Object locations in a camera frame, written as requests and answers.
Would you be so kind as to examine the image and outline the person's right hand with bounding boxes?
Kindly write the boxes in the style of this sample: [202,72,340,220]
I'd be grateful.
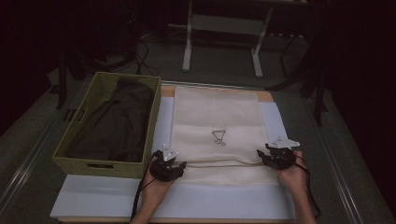
[275,150,308,194]

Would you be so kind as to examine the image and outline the white foam mat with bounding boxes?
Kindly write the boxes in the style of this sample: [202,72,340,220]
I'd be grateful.
[49,96,297,220]

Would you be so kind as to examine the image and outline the white metal table frame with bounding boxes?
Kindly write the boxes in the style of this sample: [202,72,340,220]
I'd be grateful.
[181,0,276,78]

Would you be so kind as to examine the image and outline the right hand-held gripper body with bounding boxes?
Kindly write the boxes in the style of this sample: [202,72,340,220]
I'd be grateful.
[264,136,301,171]

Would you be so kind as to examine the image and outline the green woven basket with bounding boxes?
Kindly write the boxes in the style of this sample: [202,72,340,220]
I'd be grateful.
[51,71,163,180]

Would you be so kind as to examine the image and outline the black metal stand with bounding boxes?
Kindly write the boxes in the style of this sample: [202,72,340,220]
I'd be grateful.
[265,27,330,127]

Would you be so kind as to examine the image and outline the black floor cables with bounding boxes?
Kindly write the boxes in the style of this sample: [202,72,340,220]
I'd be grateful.
[124,38,158,77]

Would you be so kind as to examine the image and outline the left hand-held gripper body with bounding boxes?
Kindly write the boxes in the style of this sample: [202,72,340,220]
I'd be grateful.
[148,143,179,183]

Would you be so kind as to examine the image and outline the cream cloth bag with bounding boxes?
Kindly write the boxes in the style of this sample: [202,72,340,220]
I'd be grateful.
[169,86,280,187]

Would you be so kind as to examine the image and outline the dark cloth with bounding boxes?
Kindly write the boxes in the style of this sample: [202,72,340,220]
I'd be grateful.
[64,78,155,163]

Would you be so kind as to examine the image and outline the person's left hand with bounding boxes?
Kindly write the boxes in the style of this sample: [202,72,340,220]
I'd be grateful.
[141,169,180,203]

